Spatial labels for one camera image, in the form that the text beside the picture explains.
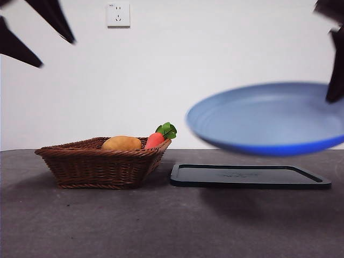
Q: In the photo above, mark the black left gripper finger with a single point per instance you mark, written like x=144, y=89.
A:
x=53, y=16
x=13, y=45

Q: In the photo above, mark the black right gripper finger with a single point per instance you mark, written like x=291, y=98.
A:
x=337, y=70

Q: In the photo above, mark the blue round plate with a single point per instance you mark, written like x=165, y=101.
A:
x=258, y=121

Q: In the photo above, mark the yellow-brown potato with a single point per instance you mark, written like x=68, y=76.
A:
x=121, y=143

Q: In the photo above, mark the black rectangular tray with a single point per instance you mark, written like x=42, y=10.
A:
x=242, y=177

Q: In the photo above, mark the brown wicker basket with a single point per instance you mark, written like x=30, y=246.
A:
x=99, y=169

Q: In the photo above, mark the white wall power socket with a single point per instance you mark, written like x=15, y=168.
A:
x=118, y=15

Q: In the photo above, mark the orange toy carrot, green leaves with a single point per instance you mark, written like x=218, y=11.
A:
x=154, y=139

